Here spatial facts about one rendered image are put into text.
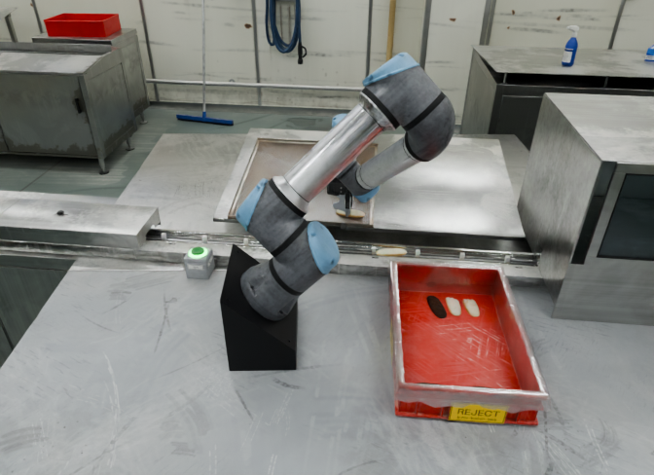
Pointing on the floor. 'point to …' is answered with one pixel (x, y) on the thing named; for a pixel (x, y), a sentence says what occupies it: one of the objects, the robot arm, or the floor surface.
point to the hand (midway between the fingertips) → (349, 209)
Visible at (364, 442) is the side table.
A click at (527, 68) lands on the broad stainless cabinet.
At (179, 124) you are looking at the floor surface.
